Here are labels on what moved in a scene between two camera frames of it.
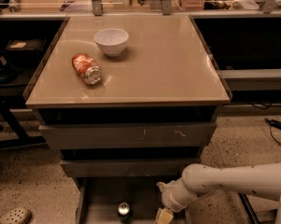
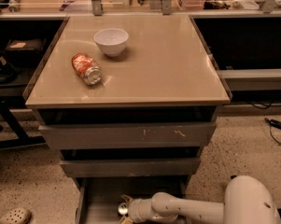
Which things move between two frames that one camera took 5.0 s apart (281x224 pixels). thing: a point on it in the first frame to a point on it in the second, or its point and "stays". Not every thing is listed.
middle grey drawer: [121, 168] stays
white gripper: [170, 194] to [134, 207]
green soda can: [124, 211] stays
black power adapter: [276, 123] stays
